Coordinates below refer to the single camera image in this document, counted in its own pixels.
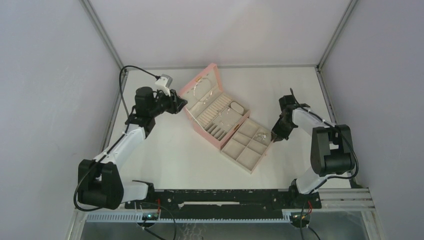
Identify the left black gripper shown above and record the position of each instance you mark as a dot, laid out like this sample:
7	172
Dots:
176	103

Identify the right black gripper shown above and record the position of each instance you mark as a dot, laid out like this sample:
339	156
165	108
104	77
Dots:
280	134

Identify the pink jewelry box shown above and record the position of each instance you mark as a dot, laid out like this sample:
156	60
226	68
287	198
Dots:
215	114

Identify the beige six-compartment tray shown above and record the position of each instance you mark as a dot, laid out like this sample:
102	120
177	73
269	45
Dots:
248	145

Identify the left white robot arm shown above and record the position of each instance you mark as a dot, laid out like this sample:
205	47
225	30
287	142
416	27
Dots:
100	184

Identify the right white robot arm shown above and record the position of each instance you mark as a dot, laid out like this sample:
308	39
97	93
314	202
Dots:
331	152

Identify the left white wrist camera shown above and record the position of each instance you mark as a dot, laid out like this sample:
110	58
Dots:
163	84

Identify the black mounting base plate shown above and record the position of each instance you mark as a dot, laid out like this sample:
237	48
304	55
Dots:
228	203

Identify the white slotted cable duct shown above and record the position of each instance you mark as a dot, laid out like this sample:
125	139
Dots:
139	217

